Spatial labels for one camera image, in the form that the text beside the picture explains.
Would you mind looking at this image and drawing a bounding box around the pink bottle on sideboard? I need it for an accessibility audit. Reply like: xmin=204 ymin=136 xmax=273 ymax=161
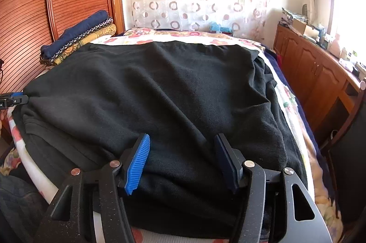
xmin=328 ymin=33 xmax=341 ymax=58

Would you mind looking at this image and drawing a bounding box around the stack of papers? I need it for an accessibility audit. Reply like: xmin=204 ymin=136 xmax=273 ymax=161
xmin=282 ymin=8 xmax=308 ymax=23

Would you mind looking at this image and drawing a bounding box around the white strawberry print sheet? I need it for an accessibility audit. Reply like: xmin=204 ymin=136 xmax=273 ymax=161
xmin=7 ymin=33 xmax=315 ymax=243

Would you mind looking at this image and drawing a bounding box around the cardboard box on sideboard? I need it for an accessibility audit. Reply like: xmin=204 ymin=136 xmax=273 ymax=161
xmin=291 ymin=19 xmax=307 ymax=35

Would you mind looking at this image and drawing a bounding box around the wooden sideboard cabinet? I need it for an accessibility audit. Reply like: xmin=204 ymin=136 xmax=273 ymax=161
xmin=274 ymin=24 xmax=361 ymax=145

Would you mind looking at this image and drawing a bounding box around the blue item on box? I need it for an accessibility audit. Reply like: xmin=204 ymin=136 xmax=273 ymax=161
xmin=209 ymin=22 xmax=233 ymax=35

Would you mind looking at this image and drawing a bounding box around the yellow patterned folded garment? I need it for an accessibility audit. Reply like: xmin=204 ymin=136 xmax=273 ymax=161
xmin=40 ymin=23 xmax=117 ymax=66

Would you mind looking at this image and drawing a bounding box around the navy folded garment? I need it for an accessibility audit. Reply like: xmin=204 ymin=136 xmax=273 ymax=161
xmin=40 ymin=10 xmax=110 ymax=60

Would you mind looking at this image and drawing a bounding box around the dark patterned folded garment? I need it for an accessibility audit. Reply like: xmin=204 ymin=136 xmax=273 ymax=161
xmin=42 ymin=16 xmax=114 ymax=63

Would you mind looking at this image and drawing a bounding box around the black printed t-shirt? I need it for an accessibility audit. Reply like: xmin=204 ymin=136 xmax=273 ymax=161
xmin=12 ymin=41 xmax=307 ymax=239

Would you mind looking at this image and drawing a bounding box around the floral rose blanket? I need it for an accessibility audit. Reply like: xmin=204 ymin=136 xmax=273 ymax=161
xmin=0 ymin=28 xmax=344 ymax=243

